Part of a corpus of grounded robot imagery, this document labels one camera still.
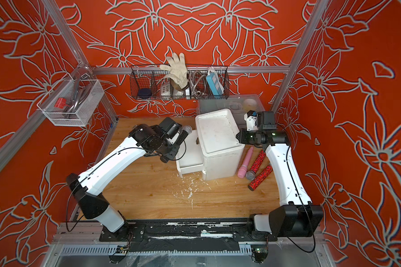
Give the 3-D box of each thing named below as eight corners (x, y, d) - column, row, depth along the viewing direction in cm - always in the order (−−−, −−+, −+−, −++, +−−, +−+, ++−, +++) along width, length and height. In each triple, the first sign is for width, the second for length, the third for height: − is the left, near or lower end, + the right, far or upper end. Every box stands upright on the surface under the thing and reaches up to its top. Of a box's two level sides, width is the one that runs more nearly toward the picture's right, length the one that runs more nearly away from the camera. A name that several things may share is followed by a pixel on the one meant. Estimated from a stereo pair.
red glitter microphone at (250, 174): (244, 177, 91) (245, 174, 89) (258, 152, 102) (260, 149, 99) (252, 181, 90) (253, 179, 87) (266, 155, 100) (267, 153, 98)
